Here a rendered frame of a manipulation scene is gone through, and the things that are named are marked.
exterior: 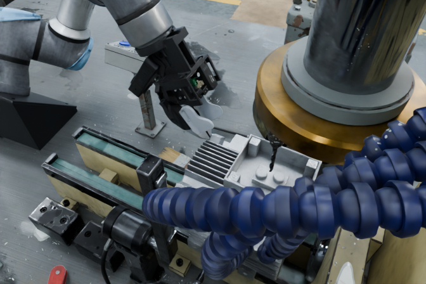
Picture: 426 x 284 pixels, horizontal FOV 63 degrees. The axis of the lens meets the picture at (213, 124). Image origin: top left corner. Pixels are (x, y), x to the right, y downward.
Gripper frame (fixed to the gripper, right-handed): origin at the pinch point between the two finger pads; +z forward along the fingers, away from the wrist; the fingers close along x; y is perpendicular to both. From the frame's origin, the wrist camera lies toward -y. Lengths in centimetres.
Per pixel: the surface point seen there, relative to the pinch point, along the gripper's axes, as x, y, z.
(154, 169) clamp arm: -19.9, 12.0, -11.7
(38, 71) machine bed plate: 22, -82, -14
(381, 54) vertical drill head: -9.9, 35.5, -15.8
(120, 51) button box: 15.8, -27.8, -14.5
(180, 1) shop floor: 219, -177, 23
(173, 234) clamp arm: -19.4, 4.0, 3.4
